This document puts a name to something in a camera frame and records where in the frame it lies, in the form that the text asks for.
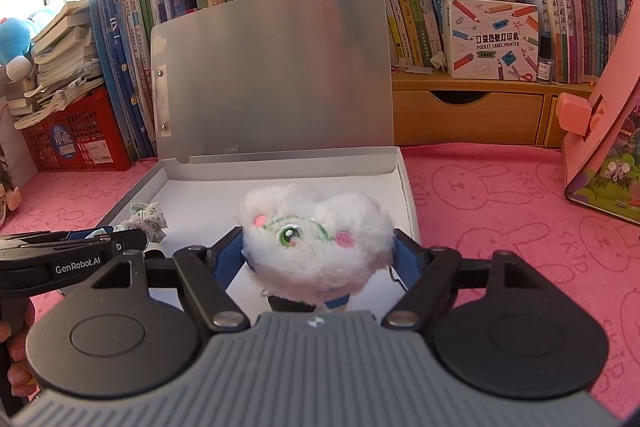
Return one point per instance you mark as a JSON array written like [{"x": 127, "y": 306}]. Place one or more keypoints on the green floral scrunchie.
[{"x": 150, "y": 219}]

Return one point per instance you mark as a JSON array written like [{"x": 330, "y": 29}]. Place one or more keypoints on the wooden desk organizer with drawers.
[{"x": 475, "y": 117}]

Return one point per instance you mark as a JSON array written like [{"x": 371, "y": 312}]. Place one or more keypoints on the white fluffy plush toy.
[{"x": 310, "y": 252}]

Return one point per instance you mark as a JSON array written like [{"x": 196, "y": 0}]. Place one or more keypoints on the white pencil-print carton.
[{"x": 490, "y": 42}]

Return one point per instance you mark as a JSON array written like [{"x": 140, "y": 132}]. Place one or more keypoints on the row of thin blue books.
[{"x": 125, "y": 57}]

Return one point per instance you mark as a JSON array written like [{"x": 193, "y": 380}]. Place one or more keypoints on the small glass bottle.
[{"x": 546, "y": 67}]

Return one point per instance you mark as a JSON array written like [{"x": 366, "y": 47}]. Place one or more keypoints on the grey cardboard box with lid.
[{"x": 270, "y": 72}]

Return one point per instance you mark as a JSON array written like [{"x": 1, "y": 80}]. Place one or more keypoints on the light blue plush toy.
[{"x": 15, "y": 37}]

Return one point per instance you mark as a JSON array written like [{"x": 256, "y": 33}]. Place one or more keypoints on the red plastic crate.
[{"x": 85, "y": 142}]

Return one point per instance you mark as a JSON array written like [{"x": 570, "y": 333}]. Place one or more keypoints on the stack of worn books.
[{"x": 65, "y": 52}]

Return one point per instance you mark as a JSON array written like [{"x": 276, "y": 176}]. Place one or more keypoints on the person's left hand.
[{"x": 22, "y": 367}]

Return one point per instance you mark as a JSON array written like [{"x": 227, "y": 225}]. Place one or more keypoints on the pink rabbit-print mat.
[{"x": 500, "y": 217}]

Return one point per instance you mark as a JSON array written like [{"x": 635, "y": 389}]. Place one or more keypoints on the row of grey-spined books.
[{"x": 580, "y": 7}]

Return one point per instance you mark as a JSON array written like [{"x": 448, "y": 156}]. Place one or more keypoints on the white paper scrap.
[{"x": 437, "y": 62}]

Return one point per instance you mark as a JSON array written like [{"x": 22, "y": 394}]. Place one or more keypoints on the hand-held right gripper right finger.
[{"x": 407, "y": 259}]

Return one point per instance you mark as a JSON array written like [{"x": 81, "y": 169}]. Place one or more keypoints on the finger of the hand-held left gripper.
[
  {"x": 90, "y": 235},
  {"x": 131, "y": 241}
]

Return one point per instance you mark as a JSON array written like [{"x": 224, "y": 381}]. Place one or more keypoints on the pink toy box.
[{"x": 600, "y": 142}]

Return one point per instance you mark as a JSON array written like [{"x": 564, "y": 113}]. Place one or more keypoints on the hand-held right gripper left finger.
[{"x": 231, "y": 259}]

